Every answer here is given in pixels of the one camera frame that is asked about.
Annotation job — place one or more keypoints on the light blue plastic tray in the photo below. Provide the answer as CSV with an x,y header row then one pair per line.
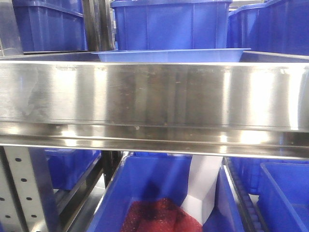
x,y
173,56

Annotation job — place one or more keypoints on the stainless steel shelf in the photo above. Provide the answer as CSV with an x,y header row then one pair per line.
x,y
258,107

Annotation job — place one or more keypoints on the blue bin with red cloth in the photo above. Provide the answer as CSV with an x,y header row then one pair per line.
x,y
150,178

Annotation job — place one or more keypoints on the blue bin upper middle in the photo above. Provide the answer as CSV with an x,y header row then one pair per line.
x,y
171,24

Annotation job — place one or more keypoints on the red mesh cloth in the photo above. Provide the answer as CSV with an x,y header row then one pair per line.
x,y
159,216

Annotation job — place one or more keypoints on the blue bin lower left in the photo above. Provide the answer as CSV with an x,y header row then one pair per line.
x,y
67,166

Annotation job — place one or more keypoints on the blue bin upper left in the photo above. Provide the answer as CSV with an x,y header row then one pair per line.
x,y
50,25

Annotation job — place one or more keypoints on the blue bin lower right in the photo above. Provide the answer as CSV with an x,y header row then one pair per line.
x,y
282,187

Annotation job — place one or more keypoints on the blue bin upper right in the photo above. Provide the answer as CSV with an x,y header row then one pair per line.
x,y
276,26

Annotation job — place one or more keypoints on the perforated metal shelf post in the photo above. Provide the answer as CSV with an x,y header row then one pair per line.
x,y
27,201

